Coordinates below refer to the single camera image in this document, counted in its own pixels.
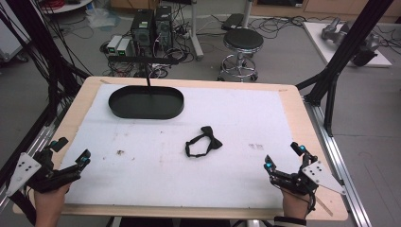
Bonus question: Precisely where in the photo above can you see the black frame post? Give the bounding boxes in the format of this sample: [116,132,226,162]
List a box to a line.
[6,0,93,117]
[295,0,395,138]

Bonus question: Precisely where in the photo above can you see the white round table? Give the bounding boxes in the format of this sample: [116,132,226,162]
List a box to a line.
[40,0,95,15]

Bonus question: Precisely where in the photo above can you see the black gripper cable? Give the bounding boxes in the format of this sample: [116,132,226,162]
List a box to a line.
[296,188,317,216]

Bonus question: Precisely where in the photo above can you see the black flat box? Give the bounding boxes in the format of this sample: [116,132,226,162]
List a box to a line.
[220,12,245,32]

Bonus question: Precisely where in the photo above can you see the black T-shaped stand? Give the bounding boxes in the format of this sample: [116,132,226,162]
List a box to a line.
[108,55,180,96]

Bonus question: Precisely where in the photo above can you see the aluminium rail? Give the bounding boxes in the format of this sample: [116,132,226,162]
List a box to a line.
[0,102,69,216]
[302,96,374,227]

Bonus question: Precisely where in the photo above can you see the clear plastic bag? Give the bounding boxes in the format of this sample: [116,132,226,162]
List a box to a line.
[85,7,122,30]

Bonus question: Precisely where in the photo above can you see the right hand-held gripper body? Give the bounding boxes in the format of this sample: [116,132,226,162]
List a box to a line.
[270,154,348,196]

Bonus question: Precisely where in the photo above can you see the person's left hand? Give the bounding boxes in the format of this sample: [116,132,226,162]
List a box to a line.
[33,183,72,213]

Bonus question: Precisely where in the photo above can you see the person's right hand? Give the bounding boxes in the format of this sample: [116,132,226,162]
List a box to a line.
[281,188,312,219]

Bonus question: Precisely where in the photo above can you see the black round stool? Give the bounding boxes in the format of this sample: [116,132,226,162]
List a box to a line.
[217,27,265,83]

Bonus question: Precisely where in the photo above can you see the black bow tie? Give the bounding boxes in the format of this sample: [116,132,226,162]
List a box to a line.
[184,125,224,159]

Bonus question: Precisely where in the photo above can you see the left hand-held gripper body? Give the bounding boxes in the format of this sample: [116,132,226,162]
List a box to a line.
[5,148,82,197]

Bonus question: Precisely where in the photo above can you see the white table mat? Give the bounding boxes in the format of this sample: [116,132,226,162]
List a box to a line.
[59,82,301,211]

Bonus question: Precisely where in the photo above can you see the black computer tower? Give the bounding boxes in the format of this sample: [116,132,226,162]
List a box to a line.
[130,9,156,59]
[154,5,174,49]

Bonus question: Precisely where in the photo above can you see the black oval tray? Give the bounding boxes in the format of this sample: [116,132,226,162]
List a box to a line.
[108,84,185,120]

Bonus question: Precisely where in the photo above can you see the black sleeve cuff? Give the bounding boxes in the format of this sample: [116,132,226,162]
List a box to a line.
[272,215,307,227]

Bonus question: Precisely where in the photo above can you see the white table leg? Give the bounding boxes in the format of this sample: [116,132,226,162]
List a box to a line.
[188,0,205,61]

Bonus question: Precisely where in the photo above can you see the small white power unit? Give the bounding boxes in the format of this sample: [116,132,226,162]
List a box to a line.
[106,34,123,55]
[116,37,132,57]

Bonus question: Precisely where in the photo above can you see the white floor board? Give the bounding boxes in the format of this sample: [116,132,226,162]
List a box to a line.
[302,21,393,69]

